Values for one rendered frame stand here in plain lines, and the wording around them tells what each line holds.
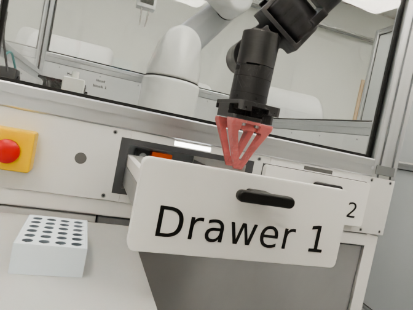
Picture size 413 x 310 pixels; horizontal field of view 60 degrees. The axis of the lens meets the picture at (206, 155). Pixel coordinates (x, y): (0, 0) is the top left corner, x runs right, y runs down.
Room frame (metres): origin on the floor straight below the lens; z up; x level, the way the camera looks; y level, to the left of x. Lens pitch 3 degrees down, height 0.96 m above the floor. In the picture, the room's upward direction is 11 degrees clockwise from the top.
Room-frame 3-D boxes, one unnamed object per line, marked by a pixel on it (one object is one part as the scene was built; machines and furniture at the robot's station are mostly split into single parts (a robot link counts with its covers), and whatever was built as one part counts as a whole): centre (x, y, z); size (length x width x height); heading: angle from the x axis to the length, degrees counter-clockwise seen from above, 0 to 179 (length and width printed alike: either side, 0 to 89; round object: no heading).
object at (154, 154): (1.11, 0.16, 0.86); 0.11 x 0.04 x 0.06; 108
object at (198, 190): (0.46, -0.07, 0.87); 0.29 x 0.02 x 0.11; 108
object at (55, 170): (1.22, 0.14, 0.87); 1.02 x 0.95 x 0.14; 108
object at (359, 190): (0.84, -0.27, 0.87); 0.29 x 0.02 x 0.11; 108
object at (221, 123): (0.55, -0.04, 0.97); 0.07 x 0.07 x 0.09; 19
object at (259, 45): (0.55, -0.04, 1.10); 0.07 x 0.06 x 0.07; 11
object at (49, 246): (0.48, 0.18, 0.78); 0.12 x 0.08 x 0.04; 19
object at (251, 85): (0.55, -0.05, 1.04); 0.10 x 0.07 x 0.07; 19
